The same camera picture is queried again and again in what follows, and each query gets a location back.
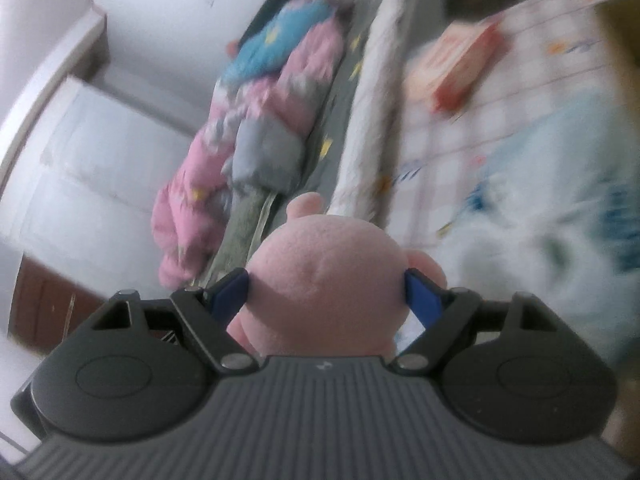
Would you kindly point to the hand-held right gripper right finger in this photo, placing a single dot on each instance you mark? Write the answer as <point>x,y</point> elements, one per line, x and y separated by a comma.
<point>420,297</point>

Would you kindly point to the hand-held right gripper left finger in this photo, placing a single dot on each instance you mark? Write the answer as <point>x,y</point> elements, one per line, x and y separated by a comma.
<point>231,292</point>

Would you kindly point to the pink plush toy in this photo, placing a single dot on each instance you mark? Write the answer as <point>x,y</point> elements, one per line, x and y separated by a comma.
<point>325,270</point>

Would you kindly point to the pale translucent plastic bag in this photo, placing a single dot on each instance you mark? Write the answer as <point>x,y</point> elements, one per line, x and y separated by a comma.
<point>550,200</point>

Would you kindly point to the olive green patterned cloth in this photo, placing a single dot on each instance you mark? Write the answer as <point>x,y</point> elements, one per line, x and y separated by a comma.
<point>240,230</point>

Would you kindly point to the pink blue grey printed quilt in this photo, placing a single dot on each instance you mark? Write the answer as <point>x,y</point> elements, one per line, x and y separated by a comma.
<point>200,200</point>

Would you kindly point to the plaid floral tablecloth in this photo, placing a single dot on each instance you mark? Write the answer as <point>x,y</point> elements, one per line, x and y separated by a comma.
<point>450,160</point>

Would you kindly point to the beige frayed rolled mat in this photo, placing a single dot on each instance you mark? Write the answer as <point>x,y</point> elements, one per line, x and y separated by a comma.
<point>370,125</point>

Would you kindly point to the brown wooden furniture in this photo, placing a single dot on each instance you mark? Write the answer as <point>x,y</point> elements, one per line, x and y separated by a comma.
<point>45,305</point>

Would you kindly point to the white cabinet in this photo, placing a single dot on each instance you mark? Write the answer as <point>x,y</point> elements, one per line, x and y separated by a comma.
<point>90,150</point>

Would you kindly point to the grey sheet with yellow stars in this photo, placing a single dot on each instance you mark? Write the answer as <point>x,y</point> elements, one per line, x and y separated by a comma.
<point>327,115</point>

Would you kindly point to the pink wet wipes pack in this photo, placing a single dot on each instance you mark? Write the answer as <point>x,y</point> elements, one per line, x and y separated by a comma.
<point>450,65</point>

